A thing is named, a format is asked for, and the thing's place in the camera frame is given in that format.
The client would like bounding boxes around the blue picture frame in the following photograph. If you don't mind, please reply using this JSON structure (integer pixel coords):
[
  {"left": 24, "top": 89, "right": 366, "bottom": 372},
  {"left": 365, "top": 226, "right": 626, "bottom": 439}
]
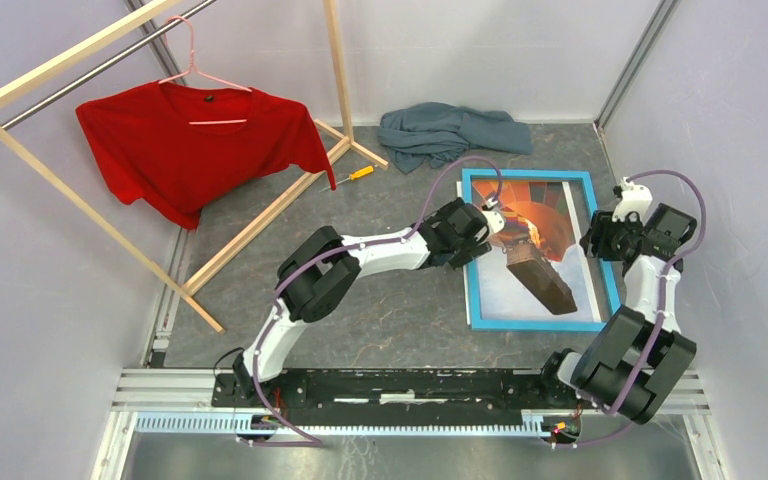
[{"left": 460, "top": 168, "right": 622, "bottom": 333}]

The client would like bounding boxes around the yellow handled screwdriver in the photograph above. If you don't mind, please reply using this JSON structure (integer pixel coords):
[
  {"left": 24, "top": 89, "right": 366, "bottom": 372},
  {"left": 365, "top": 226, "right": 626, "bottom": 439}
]
[{"left": 321, "top": 165, "right": 376, "bottom": 192}]

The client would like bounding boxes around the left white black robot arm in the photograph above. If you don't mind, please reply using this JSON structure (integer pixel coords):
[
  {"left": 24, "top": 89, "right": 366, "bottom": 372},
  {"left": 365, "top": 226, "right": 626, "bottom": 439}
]
[{"left": 233, "top": 197, "right": 505, "bottom": 408}]

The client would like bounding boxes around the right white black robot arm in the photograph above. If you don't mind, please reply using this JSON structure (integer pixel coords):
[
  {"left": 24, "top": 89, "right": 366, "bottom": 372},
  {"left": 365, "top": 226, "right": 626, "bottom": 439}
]
[{"left": 537, "top": 203, "right": 698, "bottom": 425}]

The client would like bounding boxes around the hot-air balloon photo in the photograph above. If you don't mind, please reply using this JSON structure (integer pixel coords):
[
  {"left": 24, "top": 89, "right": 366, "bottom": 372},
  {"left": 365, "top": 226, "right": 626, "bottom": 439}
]
[{"left": 456, "top": 180, "right": 603, "bottom": 326}]

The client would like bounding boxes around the grey-blue crumpled cloth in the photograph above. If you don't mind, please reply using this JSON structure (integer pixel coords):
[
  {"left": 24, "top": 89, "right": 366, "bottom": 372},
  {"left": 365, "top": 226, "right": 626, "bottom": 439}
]
[{"left": 377, "top": 102, "right": 534, "bottom": 174}]

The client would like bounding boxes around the aluminium corner profile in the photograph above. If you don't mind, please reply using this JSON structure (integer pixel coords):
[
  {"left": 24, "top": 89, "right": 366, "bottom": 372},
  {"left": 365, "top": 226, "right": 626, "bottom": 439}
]
[{"left": 594, "top": 0, "right": 680, "bottom": 132}]

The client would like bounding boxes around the red t-shirt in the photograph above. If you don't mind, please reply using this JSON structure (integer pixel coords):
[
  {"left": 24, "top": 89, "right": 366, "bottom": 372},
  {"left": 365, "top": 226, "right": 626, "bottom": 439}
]
[{"left": 75, "top": 82, "right": 336, "bottom": 230}]

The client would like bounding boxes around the pink clothes hanger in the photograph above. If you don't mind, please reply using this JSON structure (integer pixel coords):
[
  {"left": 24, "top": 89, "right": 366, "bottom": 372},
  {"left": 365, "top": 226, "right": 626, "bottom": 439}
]
[{"left": 158, "top": 15, "right": 252, "bottom": 126}]

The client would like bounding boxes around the wooden clothes rack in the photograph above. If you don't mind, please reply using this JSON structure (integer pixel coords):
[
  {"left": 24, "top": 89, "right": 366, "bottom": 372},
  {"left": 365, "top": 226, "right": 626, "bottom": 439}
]
[{"left": 0, "top": 0, "right": 391, "bottom": 334}]

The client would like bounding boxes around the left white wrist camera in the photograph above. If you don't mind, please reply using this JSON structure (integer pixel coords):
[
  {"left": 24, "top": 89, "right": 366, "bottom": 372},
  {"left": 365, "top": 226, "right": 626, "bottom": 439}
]
[{"left": 481, "top": 203, "right": 506, "bottom": 237}]

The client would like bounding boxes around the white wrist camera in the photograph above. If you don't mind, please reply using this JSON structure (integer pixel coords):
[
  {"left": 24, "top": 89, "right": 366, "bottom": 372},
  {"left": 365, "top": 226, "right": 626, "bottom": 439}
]
[
  {"left": 611, "top": 177, "right": 653, "bottom": 223},
  {"left": 481, "top": 203, "right": 506, "bottom": 237}
]

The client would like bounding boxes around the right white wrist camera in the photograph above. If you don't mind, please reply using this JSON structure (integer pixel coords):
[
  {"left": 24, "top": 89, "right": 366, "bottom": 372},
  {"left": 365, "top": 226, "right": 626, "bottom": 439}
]
[{"left": 611, "top": 177, "right": 653, "bottom": 223}]

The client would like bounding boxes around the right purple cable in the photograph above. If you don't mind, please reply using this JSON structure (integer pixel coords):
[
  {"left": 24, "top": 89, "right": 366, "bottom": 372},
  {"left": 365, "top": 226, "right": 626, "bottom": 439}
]
[{"left": 549, "top": 169, "right": 708, "bottom": 449}]

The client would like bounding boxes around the purple cable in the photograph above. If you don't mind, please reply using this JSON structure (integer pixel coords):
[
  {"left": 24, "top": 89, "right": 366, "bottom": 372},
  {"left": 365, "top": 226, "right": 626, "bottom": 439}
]
[
  {"left": 250, "top": 156, "right": 505, "bottom": 446},
  {"left": 549, "top": 169, "right": 708, "bottom": 449}
]

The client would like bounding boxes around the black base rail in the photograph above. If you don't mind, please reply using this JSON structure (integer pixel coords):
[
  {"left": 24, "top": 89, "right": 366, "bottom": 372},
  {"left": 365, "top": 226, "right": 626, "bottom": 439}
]
[{"left": 208, "top": 367, "right": 581, "bottom": 429}]

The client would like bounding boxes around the grey slotted cable duct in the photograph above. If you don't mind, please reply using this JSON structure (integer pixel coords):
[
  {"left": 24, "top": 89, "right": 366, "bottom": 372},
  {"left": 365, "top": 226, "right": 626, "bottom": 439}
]
[{"left": 133, "top": 409, "right": 581, "bottom": 439}]

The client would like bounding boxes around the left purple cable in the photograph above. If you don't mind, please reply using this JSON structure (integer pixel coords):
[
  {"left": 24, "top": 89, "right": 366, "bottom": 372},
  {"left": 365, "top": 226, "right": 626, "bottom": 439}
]
[{"left": 250, "top": 156, "right": 505, "bottom": 446}]

